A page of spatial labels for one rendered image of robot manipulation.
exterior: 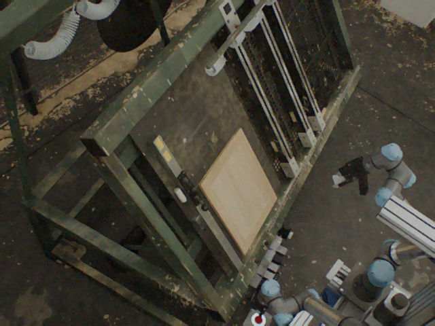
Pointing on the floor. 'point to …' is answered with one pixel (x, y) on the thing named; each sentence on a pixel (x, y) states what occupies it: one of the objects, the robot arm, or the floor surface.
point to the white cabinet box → (412, 10)
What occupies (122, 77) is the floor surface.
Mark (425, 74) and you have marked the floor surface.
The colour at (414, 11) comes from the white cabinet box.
